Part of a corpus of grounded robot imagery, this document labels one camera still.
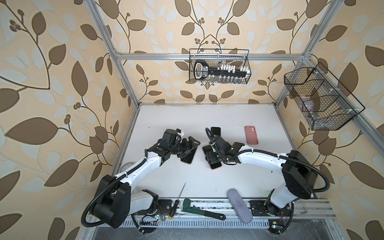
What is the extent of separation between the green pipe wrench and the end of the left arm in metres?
0.25

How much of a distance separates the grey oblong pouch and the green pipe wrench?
0.25ft

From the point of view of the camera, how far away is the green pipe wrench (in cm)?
73

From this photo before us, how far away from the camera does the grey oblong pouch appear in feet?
2.32

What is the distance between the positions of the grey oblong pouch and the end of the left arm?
333mm

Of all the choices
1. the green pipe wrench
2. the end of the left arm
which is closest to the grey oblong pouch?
the green pipe wrench

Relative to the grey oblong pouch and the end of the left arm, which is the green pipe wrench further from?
the end of the left arm

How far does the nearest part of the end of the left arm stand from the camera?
2.06 feet
